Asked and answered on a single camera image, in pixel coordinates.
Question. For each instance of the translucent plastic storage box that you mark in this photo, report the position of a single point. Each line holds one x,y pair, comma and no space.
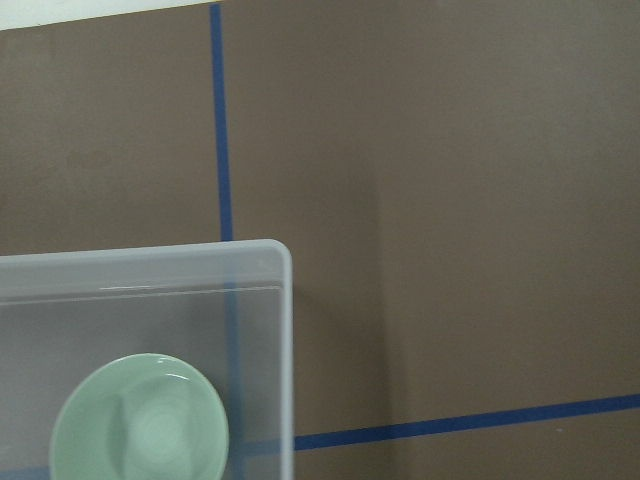
224,308

